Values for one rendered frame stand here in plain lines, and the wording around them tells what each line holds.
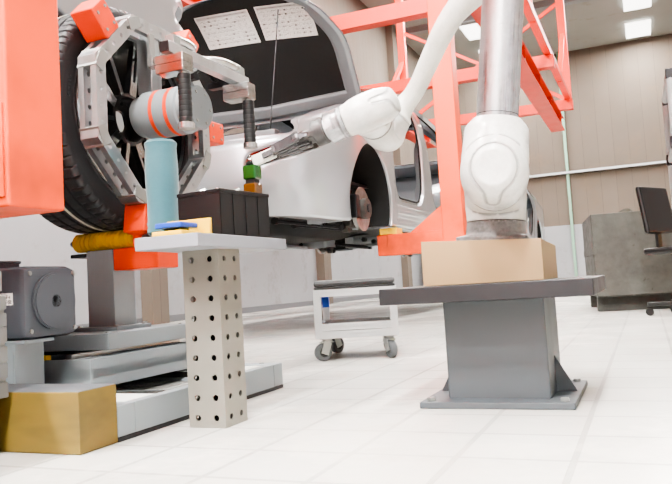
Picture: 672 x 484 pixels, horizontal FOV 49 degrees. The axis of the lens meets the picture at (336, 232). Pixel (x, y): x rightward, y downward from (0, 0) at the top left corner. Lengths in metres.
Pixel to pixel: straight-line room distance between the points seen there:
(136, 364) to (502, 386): 0.98
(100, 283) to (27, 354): 0.41
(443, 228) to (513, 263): 3.70
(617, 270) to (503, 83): 4.07
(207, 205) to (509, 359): 0.83
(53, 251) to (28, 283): 5.68
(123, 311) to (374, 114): 0.94
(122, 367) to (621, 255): 4.35
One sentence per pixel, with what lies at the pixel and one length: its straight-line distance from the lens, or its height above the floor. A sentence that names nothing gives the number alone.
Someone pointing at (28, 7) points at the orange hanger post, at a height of 0.96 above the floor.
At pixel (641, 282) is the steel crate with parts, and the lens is 5.78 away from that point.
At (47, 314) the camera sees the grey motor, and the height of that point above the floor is 0.29.
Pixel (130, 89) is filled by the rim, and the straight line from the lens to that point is 2.34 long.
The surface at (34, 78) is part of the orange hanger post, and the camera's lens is 1.77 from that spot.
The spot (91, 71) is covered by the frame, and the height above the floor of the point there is 0.91.
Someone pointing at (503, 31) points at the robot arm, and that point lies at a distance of 1.83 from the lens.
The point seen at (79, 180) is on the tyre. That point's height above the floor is 0.64.
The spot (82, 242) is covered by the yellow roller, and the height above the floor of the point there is 0.49.
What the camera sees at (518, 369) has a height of 0.09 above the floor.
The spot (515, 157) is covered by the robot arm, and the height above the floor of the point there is 0.58.
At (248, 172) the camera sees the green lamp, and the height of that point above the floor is 0.64.
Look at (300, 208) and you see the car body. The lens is 4.68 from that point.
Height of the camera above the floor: 0.32
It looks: 4 degrees up
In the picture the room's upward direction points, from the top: 3 degrees counter-clockwise
